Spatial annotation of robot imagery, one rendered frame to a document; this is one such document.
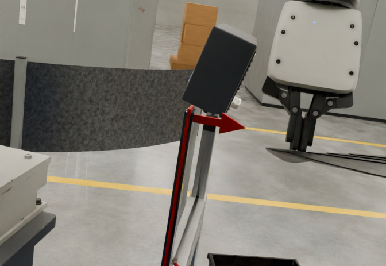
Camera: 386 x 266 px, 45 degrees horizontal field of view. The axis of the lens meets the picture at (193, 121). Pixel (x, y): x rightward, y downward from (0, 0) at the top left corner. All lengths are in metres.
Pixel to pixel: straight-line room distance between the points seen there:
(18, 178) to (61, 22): 5.77
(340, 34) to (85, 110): 1.71
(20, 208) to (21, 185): 0.04
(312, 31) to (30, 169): 0.45
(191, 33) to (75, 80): 6.42
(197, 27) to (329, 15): 7.89
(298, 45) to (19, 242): 0.48
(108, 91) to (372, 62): 5.29
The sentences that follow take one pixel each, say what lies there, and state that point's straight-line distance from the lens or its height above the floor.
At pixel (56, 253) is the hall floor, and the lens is 2.48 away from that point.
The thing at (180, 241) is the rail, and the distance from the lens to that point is 0.94.
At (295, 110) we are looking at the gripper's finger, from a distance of 0.55.
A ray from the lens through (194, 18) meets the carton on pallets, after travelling 8.41.
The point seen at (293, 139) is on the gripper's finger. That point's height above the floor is 1.17.
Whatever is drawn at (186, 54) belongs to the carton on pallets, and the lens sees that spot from 8.48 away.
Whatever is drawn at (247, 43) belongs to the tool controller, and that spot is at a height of 1.23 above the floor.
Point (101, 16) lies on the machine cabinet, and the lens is 6.37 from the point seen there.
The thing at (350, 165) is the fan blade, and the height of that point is 1.17.
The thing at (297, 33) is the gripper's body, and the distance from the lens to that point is 0.55.
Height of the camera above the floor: 1.31
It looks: 15 degrees down
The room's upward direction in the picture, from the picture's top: 9 degrees clockwise
